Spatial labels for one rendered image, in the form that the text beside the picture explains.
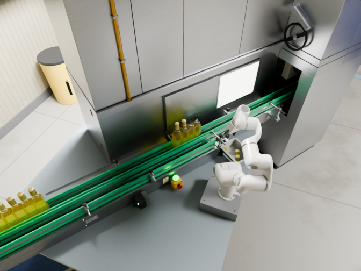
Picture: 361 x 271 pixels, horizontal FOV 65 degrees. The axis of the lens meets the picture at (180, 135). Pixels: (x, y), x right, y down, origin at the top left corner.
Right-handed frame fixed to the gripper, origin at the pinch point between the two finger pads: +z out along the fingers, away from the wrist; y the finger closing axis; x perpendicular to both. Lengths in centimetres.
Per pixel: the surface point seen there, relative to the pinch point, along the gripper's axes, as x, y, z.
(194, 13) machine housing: -60, 0, -51
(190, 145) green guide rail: -16.6, 14.9, 30.5
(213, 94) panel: -40.1, -18.2, 12.5
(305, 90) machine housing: -8, -90, 9
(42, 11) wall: -294, 50, 92
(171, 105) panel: -41.8, 20.6, 6.4
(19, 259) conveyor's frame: -4, 146, 40
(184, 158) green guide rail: -9.5, 25.7, 28.6
